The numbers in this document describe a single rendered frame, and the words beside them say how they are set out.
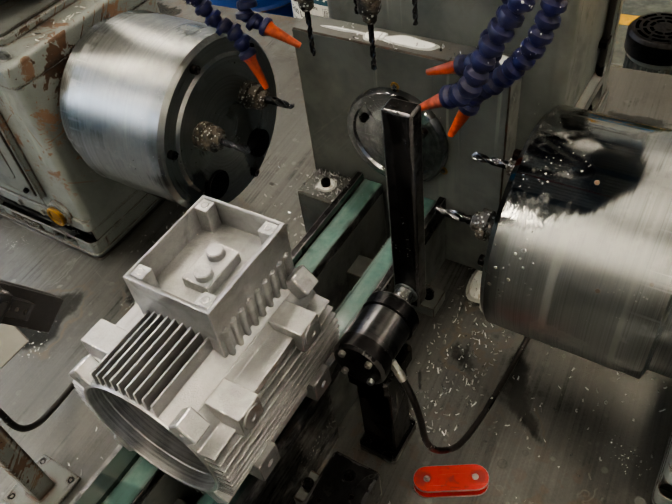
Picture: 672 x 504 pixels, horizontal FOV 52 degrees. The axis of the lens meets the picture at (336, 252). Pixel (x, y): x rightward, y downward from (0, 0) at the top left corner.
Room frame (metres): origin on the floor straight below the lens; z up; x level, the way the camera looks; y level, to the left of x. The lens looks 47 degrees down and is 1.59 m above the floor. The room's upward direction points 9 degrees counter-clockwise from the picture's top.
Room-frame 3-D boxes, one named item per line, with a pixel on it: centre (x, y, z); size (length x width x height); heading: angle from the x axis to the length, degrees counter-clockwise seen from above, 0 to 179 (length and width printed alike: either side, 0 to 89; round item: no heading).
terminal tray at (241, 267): (0.46, 0.12, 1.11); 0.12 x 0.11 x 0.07; 143
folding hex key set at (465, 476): (0.35, -0.09, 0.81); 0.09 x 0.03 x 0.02; 83
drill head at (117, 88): (0.88, 0.23, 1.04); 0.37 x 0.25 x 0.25; 52
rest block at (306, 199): (0.79, 0.00, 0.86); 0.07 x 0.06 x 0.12; 52
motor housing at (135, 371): (0.42, 0.14, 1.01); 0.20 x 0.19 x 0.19; 143
